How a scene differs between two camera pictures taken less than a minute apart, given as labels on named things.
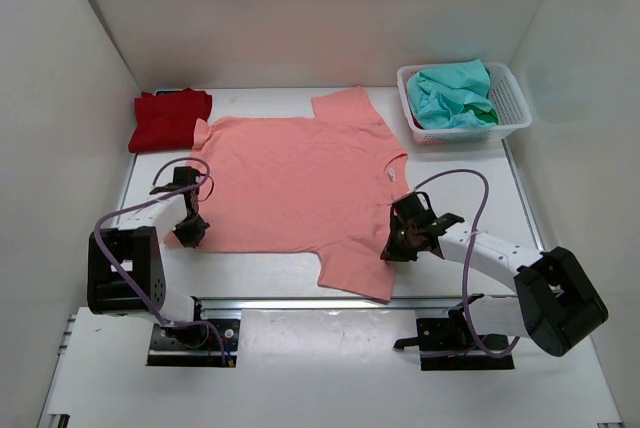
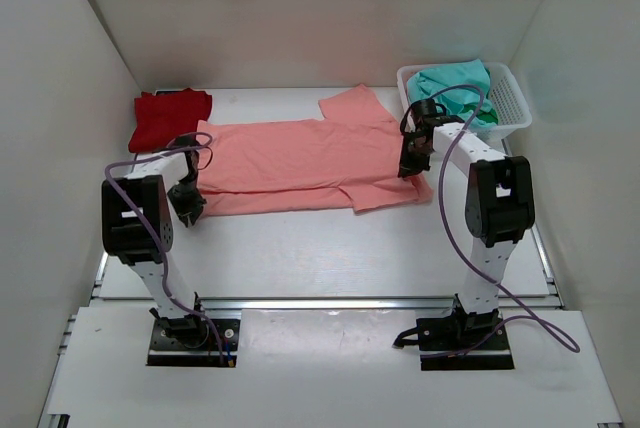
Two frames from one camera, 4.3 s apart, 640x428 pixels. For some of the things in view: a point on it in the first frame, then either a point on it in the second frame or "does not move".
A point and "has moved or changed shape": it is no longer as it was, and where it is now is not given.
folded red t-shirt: x=168 y=121 does not move
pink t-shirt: x=324 y=183 has moved or changed shape
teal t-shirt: x=451 y=96 does not move
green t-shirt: x=488 y=117 does not move
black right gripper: x=392 y=251 -> x=407 y=166
